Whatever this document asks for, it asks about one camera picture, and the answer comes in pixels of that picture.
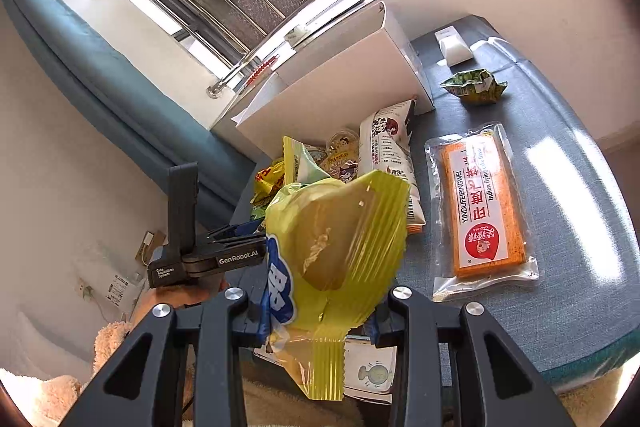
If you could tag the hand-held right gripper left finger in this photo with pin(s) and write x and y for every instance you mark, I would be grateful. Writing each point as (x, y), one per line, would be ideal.
(254, 324)

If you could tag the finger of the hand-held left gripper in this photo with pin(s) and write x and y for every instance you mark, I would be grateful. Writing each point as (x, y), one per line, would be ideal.
(240, 231)

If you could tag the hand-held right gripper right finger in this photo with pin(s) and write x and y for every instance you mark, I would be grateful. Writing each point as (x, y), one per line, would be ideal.
(378, 329)

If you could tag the yellow snack bag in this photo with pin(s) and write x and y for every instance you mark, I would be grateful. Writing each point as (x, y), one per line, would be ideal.
(330, 227)

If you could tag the white cardboard box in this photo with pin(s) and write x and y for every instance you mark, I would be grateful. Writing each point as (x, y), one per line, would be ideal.
(330, 77)

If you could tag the person's left forearm fluffy sleeve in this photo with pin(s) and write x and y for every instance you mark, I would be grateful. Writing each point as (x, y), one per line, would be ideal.
(107, 342)

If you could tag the person's left hand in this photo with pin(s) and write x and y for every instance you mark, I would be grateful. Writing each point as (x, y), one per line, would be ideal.
(197, 296)

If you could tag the white packet with round picture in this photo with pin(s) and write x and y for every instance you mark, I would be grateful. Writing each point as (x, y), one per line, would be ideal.
(372, 372)

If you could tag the small cardboard piece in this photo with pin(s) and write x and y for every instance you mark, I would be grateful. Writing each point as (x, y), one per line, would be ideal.
(150, 246)

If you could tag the yellow red snack packet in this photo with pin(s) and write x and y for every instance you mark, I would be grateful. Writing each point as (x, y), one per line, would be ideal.
(267, 182)

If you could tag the pale green yellow-edged packet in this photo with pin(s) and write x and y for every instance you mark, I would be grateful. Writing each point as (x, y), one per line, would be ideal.
(297, 162)

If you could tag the clear jelly cups pack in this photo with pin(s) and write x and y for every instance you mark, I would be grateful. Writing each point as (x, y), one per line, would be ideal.
(342, 154)

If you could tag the orange flatbread clear pack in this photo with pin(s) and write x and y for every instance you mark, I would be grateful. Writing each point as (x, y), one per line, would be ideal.
(482, 207)

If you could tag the blue upholstered bench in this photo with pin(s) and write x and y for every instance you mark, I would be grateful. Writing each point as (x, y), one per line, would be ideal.
(100, 57)

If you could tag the white cartoon print snack bag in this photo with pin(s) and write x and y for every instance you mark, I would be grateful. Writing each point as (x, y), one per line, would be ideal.
(390, 147)

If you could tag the blue-grey fabric mat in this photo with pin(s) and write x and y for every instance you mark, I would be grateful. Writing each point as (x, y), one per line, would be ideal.
(560, 157)

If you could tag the crumpled green snack packet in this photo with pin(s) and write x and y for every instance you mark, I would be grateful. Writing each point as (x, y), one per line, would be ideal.
(472, 86)

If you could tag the small white box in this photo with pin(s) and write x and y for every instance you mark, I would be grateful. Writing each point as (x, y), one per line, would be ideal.
(452, 47)

